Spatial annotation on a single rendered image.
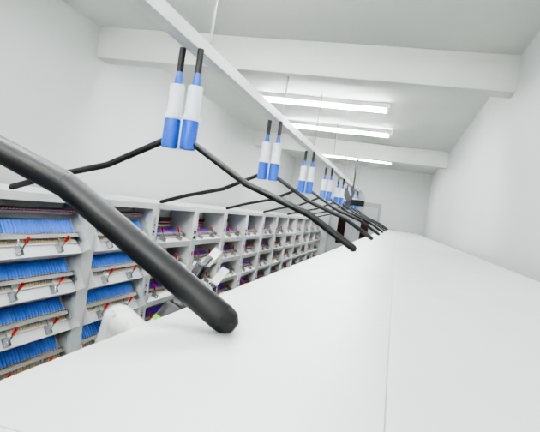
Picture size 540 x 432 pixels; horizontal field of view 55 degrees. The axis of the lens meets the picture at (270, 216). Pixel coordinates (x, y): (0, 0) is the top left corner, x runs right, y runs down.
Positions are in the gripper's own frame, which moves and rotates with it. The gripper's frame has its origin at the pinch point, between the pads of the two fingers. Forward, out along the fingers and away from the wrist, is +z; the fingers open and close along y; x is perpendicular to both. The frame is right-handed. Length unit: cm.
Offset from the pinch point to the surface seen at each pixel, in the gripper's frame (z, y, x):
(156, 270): -35, 113, -51
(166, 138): 25, 8, 47
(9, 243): -37, -22, 88
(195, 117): 36, 12, 41
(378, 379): -32, 113, -71
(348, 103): 253, -211, 114
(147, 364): -41, 119, -60
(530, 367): -20, 101, -81
